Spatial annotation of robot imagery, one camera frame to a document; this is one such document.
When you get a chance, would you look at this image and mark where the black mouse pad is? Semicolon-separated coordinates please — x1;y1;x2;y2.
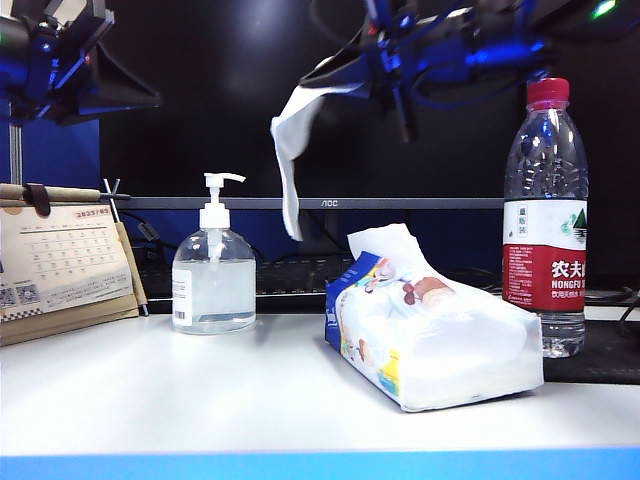
542;319;640;385

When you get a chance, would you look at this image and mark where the grey partition post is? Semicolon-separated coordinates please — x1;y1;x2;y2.
9;124;24;185

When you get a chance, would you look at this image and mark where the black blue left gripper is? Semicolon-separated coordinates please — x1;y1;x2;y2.
0;0;164;125

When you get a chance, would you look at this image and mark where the wide blue partition panel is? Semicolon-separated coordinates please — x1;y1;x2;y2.
22;112;101;189

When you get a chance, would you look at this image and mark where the white tissue sheet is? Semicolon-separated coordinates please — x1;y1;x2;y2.
347;223;426;281
270;83;366;242

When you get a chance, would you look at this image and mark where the narrow blue partition panel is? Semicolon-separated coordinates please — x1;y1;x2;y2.
0;99;11;184

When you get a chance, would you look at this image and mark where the black looped cable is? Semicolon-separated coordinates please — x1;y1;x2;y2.
589;287;640;326

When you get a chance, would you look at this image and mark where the water bottle red label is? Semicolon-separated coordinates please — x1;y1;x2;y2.
502;77;587;359

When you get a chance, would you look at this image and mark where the black AOC computer monitor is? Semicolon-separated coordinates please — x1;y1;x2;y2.
98;0;529;210

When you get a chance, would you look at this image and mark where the black monitor stand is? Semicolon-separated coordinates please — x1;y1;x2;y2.
299;209;354;259

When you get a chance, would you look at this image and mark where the clear sanitizer pump bottle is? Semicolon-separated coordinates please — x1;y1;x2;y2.
171;172;257;336

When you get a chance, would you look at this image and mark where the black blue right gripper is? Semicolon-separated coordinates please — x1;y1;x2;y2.
299;0;556;144

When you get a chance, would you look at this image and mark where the beige desk calendar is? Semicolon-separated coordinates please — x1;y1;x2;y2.
0;178;151;348

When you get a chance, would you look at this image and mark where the black keyboard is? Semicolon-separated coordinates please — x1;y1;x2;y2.
137;254;356;300

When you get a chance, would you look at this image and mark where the black cable with ferrite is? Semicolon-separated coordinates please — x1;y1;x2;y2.
119;212;166;251

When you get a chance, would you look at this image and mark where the soft tissue pack cartoon print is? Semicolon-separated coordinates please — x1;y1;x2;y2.
324;249;545;414

